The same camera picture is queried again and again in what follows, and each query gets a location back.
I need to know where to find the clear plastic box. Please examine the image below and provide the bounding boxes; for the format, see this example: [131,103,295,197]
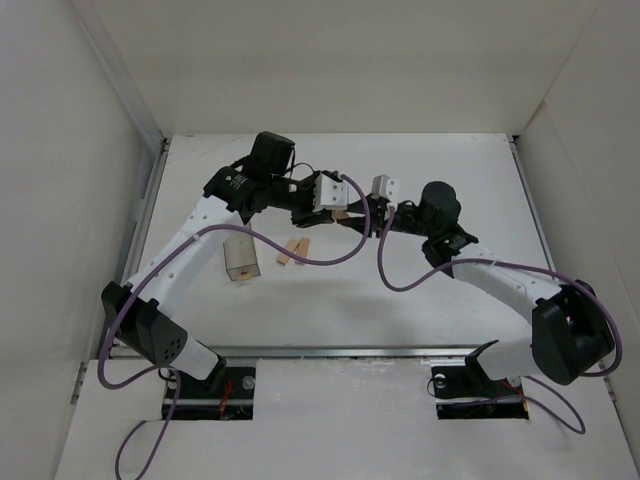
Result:
[223,232,261,282]

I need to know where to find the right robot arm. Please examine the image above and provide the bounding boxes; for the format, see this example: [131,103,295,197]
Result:
[340,175,622,385]

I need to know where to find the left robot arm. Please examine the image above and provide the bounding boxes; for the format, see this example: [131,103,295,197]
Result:
[98,131,333,392]

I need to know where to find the white foam front board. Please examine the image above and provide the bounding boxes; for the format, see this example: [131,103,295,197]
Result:
[57,360,638,479]

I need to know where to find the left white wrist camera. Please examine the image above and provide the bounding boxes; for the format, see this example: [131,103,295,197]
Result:
[313,173,349,212]

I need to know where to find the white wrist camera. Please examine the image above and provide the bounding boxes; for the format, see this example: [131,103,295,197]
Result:
[313,173,349,212]
[370,175,401,202]

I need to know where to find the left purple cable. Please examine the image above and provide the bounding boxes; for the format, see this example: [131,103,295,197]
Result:
[98,172,372,469]

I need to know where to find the purple cable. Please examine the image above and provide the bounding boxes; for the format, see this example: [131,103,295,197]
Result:
[98,172,372,469]
[375,202,624,436]

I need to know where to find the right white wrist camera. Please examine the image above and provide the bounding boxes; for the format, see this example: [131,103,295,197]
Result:
[370,175,401,202]

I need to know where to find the front aluminium rail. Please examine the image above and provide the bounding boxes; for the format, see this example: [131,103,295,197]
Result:
[107,343,584,360]

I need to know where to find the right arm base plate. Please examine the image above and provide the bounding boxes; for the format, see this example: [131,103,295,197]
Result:
[427,364,529,420]

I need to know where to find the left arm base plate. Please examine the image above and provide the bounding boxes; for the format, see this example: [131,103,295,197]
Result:
[159,365,256,421]

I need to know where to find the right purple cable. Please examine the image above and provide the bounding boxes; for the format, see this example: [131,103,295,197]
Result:
[375,202,624,436]

